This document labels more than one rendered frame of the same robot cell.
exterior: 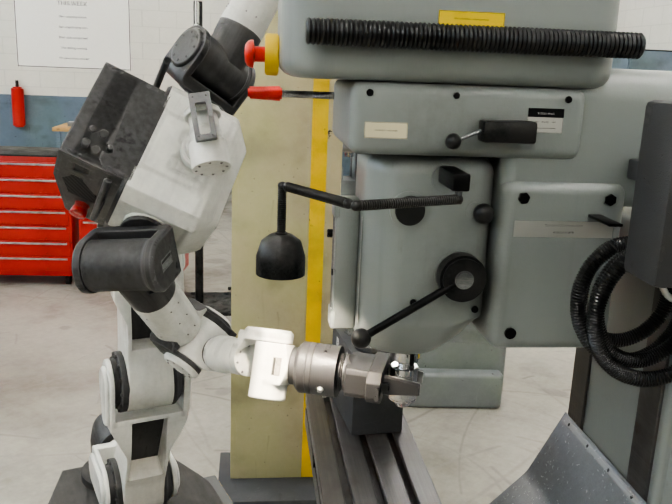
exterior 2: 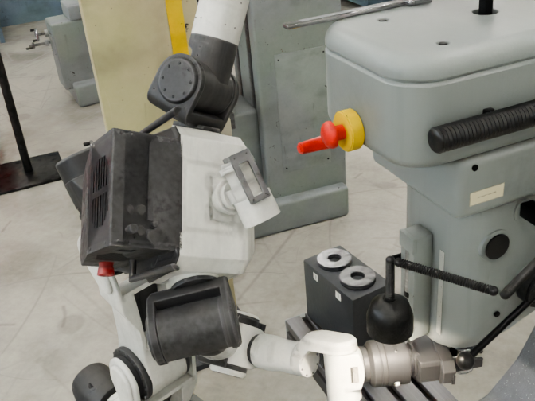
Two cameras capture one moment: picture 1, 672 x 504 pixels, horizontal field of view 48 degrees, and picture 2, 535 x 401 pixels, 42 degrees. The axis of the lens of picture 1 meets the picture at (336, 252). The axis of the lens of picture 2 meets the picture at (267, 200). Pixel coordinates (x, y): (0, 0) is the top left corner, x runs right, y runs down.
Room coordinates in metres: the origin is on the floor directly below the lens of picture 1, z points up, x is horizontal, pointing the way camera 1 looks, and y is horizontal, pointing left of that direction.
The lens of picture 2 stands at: (0.28, 0.45, 2.17)
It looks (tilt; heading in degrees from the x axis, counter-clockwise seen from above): 29 degrees down; 346
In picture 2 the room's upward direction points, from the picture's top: 5 degrees counter-clockwise
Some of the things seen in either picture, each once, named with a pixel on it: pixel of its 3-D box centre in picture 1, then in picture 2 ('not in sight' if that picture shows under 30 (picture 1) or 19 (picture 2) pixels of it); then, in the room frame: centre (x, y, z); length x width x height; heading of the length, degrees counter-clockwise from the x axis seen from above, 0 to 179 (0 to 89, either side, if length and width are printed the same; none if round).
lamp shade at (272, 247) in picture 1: (280, 253); (389, 313); (1.06, 0.08, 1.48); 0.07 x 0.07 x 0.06
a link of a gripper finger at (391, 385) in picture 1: (400, 388); (466, 364); (1.14, -0.11, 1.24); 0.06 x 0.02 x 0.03; 78
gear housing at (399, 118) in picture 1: (448, 115); (497, 137); (1.17, -0.16, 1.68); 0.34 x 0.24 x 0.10; 97
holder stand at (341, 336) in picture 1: (366, 373); (346, 297); (1.66, -0.08, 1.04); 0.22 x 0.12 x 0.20; 14
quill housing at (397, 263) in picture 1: (415, 247); (470, 252); (1.17, -0.13, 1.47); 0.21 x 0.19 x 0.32; 7
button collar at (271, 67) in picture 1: (271, 54); (348, 130); (1.14, 0.11, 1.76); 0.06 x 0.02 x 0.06; 7
